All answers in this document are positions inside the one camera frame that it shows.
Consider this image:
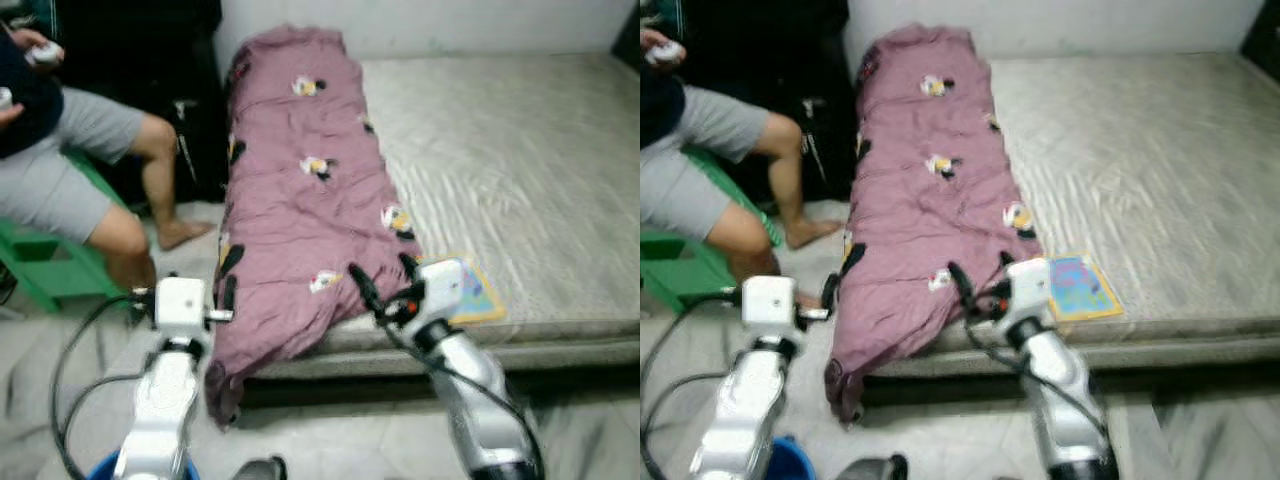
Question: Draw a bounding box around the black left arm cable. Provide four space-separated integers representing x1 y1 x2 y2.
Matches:
52 290 157 480
640 288 746 480

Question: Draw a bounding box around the black bag with white print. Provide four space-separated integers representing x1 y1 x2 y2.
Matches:
165 95 231 206
795 95 851 206

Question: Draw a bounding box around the blue plastic bucket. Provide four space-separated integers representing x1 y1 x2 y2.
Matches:
88 452 201 480
770 437 819 480

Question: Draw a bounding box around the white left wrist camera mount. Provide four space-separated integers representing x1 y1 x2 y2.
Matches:
155 278 208 341
742 276 798 336

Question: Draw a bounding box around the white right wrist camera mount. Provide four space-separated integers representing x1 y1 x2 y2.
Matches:
1005 258 1051 323
412 258 466 326

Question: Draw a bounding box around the person in grey shorts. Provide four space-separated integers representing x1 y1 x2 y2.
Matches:
0 20 216 291
640 25 846 291

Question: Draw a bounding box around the black tufted headboard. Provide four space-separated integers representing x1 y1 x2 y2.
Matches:
1240 0 1280 56
612 0 641 49

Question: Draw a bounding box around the silver left robot leg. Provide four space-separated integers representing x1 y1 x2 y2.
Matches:
232 455 289 480
835 455 909 480

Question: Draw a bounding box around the colourful children's book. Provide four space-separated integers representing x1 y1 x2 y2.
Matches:
440 255 508 326
1045 255 1124 323

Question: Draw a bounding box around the thin patterned under mattress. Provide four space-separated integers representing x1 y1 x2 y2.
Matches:
250 338 641 383
865 336 1280 381

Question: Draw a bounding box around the green plastic stool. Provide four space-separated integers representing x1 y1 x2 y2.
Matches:
640 150 786 313
0 150 136 313

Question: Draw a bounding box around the dark bed frame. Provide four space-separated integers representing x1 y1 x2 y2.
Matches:
240 372 641 413
860 372 1280 413

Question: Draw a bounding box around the pink quilt with cartoon print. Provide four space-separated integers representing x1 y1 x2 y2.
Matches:
825 25 1046 426
205 25 421 429

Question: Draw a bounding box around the grey patterned quilted mattress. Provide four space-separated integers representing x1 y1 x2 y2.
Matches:
255 52 641 366
870 52 1280 366

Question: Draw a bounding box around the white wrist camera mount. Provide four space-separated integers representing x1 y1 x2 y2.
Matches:
1005 258 1051 323
412 258 466 326
155 278 208 341
742 276 798 336

